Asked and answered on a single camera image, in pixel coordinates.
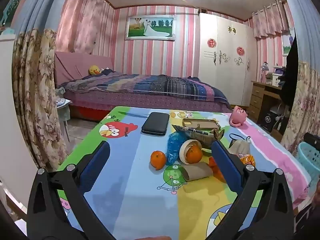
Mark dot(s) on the white box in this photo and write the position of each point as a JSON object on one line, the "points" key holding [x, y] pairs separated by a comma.
{"points": [[277, 79]]}

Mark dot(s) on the black hanging garment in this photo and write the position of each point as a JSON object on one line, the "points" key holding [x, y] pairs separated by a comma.
{"points": [[291, 75]]}

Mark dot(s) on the small wall poster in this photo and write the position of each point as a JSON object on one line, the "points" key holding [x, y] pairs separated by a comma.
{"points": [[287, 45]]}

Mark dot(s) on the teal plastic basket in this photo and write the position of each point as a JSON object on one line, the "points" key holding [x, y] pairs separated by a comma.
{"points": [[310, 162]]}

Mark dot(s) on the long pink curtain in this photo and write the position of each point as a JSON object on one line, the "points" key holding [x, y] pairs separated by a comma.
{"points": [[82, 17]]}

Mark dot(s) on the wooden desk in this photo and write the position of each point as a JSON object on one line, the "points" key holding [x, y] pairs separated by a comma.
{"points": [[257, 97]]}

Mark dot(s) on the white face mask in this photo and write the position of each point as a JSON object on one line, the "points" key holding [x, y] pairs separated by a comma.
{"points": [[240, 146]]}

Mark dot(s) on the tan phone case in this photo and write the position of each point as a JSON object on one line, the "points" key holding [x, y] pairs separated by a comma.
{"points": [[200, 123]]}

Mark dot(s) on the black zip case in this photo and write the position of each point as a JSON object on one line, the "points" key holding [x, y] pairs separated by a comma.
{"points": [[155, 123]]}

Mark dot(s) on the plaid patchwork blanket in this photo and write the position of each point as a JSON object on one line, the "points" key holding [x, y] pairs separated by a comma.
{"points": [[155, 85]]}

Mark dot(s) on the bed with pink headboard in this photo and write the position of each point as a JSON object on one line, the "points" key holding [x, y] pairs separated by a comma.
{"points": [[75, 62]]}

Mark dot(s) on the short pink curtain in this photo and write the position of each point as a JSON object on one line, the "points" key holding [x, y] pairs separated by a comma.
{"points": [[270, 20]]}

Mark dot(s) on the small bedside stool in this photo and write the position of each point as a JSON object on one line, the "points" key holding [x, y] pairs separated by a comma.
{"points": [[62, 110]]}

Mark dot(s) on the yellow duck plush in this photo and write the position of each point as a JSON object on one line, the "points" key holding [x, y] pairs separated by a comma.
{"points": [[94, 70]]}

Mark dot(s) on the white wardrobe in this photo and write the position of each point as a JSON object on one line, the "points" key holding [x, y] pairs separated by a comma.
{"points": [[225, 67]]}

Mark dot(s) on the cartoon printed tablecloth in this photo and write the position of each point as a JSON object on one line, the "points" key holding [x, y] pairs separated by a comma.
{"points": [[140, 200]]}

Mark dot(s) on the whole orange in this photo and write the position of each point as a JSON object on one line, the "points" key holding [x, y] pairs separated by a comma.
{"points": [[158, 159]]}

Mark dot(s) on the cardboard tube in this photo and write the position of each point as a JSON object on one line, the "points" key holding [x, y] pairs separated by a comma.
{"points": [[197, 171]]}

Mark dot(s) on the blue and floral curtain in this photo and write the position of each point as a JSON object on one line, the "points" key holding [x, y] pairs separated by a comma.
{"points": [[303, 100], [32, 80]]}

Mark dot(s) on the pink cartoon mug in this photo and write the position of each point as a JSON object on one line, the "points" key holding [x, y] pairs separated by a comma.
{"points": [[238, 116]]}

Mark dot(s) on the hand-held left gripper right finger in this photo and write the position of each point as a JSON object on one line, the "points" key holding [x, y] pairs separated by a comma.
{"points": [[227, 165]]}

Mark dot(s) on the blue plastic bag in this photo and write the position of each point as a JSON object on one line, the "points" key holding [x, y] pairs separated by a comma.
{"points": [[175, 148]]}

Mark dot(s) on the desk lamp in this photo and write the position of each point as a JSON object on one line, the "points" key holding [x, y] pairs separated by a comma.
{"points": [[264, 67]]}

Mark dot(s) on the black paper bag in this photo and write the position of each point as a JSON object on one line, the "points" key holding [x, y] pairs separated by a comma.
{"points": [[266, 118]]}

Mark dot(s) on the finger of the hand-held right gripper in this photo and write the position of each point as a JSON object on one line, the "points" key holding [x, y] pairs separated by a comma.
{"points": [[312, 142]]}

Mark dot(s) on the framed wedding picture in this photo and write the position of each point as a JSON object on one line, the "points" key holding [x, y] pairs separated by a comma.
{"points": [[150, 27]]}

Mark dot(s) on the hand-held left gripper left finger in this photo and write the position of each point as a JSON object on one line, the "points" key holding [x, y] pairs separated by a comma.
{"points": [[96, 162]]}

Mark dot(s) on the orange snack packet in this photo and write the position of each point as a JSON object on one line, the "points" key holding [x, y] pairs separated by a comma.
{"points": [[247, 160]]}

